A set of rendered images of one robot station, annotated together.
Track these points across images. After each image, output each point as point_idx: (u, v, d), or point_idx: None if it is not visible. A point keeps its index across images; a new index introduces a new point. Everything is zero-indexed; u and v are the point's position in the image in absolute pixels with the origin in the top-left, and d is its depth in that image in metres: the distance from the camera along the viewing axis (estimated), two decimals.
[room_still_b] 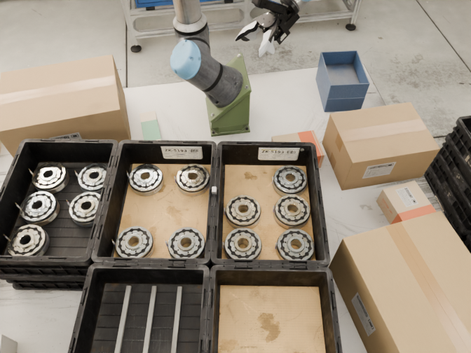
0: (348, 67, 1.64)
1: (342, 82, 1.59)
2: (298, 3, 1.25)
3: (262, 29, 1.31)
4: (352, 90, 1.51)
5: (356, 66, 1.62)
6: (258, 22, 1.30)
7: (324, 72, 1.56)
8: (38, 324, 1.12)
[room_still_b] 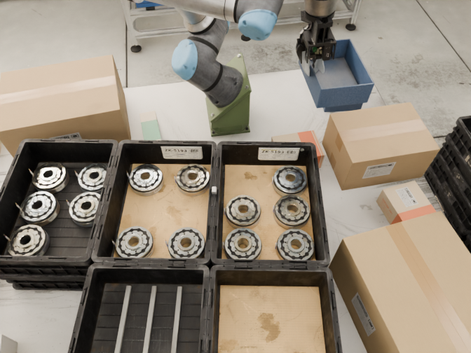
0: (339, 62, 1.21)
1: (333, 82, 1.16)
2: (303, 5, 0.93)
3: None
4: (351, 93, 1.08)
5: (350, 60, 1.19)
6: None
7: None
8: (38, 324, 1.12)
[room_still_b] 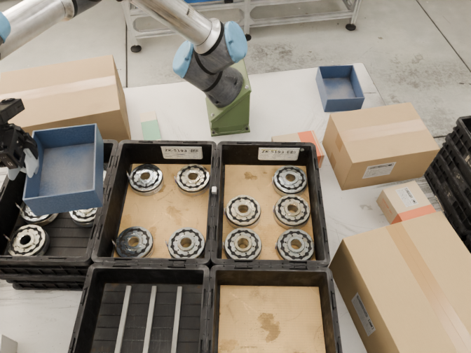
0: (93, 148, 1.01)
1: (72, 179, 0.95)
2: None
3: (21, 149, 0.83)
4: (69, 200, 0.87)
5: (99, 148, 0.98)
6: (23, 143, 0.84)
7: None
8: (38, 324, 1.12)
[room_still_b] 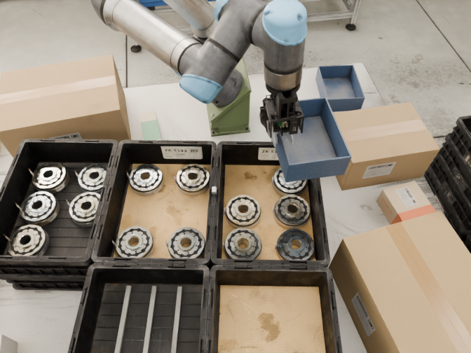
0: (315, 122, 1.06)
1: (307, 149, 1.00)
2: (263, 75, 0.78)
3: None
4: (324, 167, 0.92)
5: (326, 121, 1.04)
6: None
7: (277, 138, 0.97)
8: (38, 324, 1.12)
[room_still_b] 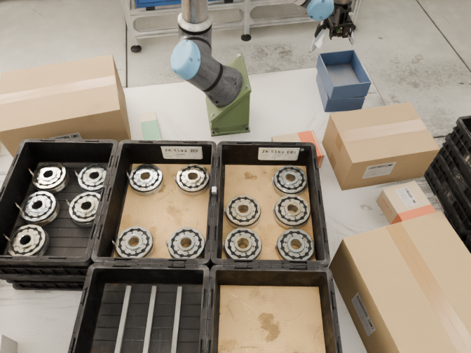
0: (346, 66, 1.65)
1: (342, 82, 1.59)
2: None
3: None
4: (355, 89, 1.51)
5: (354, 65, 1.62)
6: None
7: (324, 73, 1.55)
8: (38, 324, 1.12)
